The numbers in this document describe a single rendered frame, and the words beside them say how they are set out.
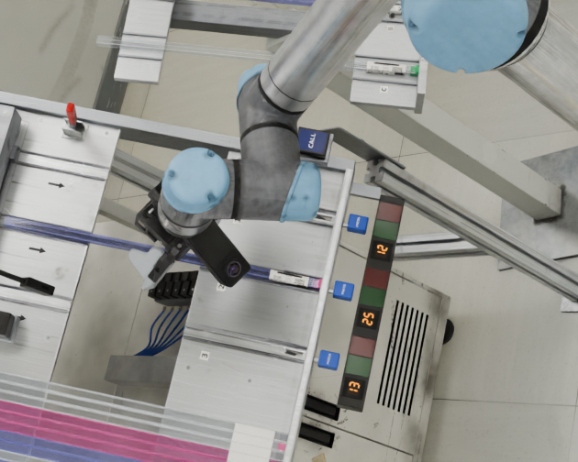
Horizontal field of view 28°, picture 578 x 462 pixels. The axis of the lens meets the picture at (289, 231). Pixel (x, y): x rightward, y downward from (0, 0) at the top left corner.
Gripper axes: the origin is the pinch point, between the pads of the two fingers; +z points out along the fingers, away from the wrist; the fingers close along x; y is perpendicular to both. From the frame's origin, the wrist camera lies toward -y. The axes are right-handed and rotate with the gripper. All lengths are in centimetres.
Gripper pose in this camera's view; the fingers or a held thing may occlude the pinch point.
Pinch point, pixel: (183, 257)
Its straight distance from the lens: 170.3
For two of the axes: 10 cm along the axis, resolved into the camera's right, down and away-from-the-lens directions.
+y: -7.3, -6.9, 0.5
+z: -1.8, 2.6, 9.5
